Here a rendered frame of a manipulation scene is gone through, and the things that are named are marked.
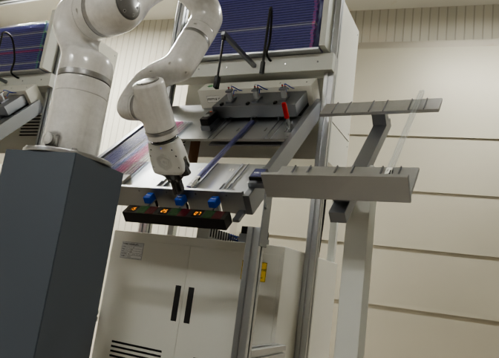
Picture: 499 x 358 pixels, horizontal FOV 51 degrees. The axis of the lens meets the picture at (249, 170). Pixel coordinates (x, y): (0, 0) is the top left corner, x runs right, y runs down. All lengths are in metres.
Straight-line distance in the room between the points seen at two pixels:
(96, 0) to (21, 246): 0.55
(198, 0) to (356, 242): 0.81
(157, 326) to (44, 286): 0.87
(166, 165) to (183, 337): 0.66
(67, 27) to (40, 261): 0.55
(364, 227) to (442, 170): 2.99
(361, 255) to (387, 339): 2.88
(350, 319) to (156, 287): 0.81
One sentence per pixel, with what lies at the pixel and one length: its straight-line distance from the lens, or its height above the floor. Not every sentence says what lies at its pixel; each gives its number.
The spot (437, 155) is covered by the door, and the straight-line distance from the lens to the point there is 4.34.
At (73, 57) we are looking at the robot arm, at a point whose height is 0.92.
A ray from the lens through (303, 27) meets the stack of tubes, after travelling 2.10.
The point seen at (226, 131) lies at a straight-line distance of 1.89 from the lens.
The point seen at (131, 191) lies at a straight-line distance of 1.63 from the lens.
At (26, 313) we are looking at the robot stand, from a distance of 1.10.
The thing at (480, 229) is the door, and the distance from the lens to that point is 4.24.
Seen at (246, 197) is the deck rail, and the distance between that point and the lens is 1.42.
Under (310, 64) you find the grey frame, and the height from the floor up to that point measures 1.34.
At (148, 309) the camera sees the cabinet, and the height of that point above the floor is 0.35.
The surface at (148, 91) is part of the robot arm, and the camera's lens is 1.34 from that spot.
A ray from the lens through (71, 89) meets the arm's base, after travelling 1.20.
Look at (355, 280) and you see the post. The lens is 1.35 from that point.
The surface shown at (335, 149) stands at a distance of 2.19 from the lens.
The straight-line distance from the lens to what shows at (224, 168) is 1.62.
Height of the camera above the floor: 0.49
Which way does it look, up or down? 12 degrees up
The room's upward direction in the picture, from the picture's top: 8 degrees clockwise
